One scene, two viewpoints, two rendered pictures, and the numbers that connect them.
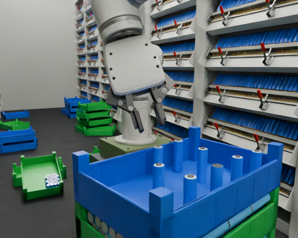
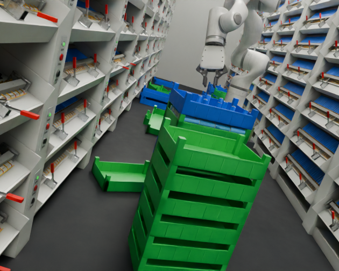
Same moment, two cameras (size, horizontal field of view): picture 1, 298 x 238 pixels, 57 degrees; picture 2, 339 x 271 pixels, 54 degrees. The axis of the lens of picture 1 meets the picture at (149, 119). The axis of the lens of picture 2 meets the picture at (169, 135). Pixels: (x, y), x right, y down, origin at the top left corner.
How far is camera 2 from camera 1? 0.95 m
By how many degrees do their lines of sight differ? 23
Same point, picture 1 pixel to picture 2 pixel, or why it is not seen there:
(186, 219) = (194, 106)
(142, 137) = not seen: hidden behind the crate
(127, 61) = (210, 55)
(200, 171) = not seen: hidden behind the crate
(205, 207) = (203, 108)
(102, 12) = (209, 31)
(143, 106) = (241, 94)
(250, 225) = (225, 133)
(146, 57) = (218, 56)
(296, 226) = (309, 215)
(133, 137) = not seen: hidden behind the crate
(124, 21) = (215, 38)
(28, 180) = (153, 122)
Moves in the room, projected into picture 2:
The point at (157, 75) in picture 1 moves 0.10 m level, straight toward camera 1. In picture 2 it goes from (220, 64) to (211, 63)
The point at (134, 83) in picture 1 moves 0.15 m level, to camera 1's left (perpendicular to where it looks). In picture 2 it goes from (209, 65) to (178, 55)
